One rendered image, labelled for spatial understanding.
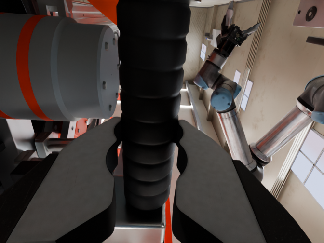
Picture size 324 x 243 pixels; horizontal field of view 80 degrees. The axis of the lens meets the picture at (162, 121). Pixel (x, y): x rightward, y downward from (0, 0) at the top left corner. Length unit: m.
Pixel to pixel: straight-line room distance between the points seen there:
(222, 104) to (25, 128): 0.58
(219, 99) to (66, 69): 0.57
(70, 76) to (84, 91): 0.02
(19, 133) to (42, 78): 0.15
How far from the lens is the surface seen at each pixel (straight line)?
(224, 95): 0.72
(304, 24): 0.68
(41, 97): 0.26
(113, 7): 0.76
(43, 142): 0.41
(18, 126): 0.38
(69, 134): 0.54
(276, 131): 0.95
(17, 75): 0.27
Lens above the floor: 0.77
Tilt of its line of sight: 29 degrees up
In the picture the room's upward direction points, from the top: 176 degrees counter-clockwise
